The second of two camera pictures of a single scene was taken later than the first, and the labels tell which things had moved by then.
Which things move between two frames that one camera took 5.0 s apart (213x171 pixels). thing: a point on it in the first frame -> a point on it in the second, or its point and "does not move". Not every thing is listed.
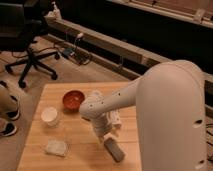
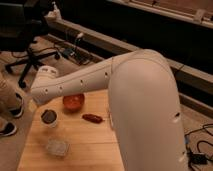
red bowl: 72,100 does not move
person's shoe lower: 7,127 does not move
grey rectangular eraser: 114,150 -> 49,116
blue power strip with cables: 67,52 does not move
